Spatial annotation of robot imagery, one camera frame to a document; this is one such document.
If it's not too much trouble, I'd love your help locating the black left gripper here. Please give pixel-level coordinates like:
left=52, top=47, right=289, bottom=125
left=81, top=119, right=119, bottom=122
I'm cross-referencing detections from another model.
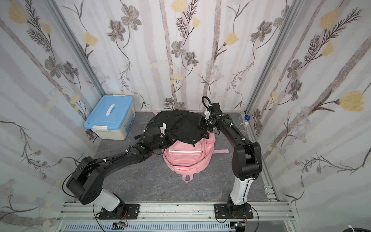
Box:
left=151, top=132, right=180, bottom=152

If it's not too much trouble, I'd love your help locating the black fabric backpack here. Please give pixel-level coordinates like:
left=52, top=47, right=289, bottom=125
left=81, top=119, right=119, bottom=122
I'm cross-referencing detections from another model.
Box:
left=134, top=111, right=213, bottom=148

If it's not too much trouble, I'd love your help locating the pink school backpack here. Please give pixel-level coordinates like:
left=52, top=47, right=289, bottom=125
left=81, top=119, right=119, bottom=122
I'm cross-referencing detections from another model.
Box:
left=152, top=110, right=230, bottom=183

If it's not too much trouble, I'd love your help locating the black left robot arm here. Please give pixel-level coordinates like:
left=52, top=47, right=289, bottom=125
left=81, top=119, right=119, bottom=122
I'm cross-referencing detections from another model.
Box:
left=63, top=132, right=177, bottom=212

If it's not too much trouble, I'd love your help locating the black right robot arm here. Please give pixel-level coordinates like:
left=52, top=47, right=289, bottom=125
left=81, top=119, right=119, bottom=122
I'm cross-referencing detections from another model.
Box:
left=200, top=96, right=262, bottom=216

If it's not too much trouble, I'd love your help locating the clear glass flask blue cap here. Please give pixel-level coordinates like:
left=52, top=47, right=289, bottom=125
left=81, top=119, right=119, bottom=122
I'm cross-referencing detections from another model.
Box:
left=238, top=112, right=250, bottom=137

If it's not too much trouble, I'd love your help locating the blue lidded storage box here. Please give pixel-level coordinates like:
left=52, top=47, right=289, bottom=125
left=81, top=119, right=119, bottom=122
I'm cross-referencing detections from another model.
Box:
left=84, top=95, right=135, bottom=140

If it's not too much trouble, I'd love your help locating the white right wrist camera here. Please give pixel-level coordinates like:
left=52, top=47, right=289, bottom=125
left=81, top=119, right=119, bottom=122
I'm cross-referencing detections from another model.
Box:
left=204, top=109, right=210, bottom=120

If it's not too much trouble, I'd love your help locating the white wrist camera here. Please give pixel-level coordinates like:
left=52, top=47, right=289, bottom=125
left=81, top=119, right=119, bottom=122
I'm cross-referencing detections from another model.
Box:
left=160, top=123, right=167, bottom=135
left=204, top=109, right=210, bottom=120

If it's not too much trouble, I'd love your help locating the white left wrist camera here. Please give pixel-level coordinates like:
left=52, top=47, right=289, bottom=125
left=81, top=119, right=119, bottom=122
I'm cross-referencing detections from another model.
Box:
left=160, top=123, right=167, bottom=135

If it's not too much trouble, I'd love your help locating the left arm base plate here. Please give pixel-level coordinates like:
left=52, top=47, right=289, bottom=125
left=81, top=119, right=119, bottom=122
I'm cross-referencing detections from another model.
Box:
left=97, top=204, right=141, bottom=220

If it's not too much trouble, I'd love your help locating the white slotted cable duct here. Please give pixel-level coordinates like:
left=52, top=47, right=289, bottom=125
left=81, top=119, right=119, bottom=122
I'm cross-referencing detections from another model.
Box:
left=62, top=221, right=236, bottom=232

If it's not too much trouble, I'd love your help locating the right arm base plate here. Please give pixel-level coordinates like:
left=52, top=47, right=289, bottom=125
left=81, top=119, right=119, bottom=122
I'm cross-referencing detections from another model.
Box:
left=214, top=202, right=254, bottom=219

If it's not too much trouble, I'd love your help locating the aluminium front rail frame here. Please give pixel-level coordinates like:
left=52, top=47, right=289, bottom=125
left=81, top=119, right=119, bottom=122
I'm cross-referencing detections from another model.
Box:
left=54, top=202, right=300, bottom=232

